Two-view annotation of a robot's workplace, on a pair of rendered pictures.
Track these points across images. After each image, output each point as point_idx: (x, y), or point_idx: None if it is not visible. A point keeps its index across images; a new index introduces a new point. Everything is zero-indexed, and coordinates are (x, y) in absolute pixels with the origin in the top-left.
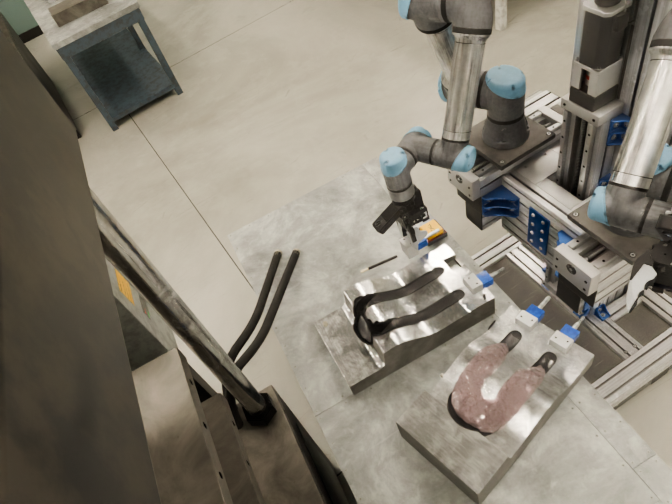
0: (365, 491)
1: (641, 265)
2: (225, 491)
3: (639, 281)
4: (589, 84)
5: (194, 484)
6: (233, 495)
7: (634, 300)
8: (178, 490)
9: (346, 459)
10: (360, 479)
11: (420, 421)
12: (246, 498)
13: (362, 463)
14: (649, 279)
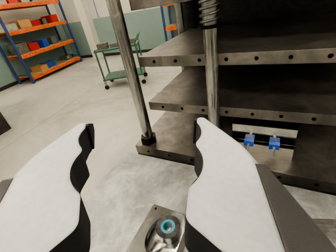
0: (301, 194)
1: (291, 249)
2: (317, 55)
3: (226, 163)
4: None
5: (329, 44)
6: (329, 108)
7: (199, 117)
8: (330, 42)
9: (332, 200)
10: (311, 197)
11: (330, 233)
12: (323, 111)
13: (323, 205)
14: (200, 181)
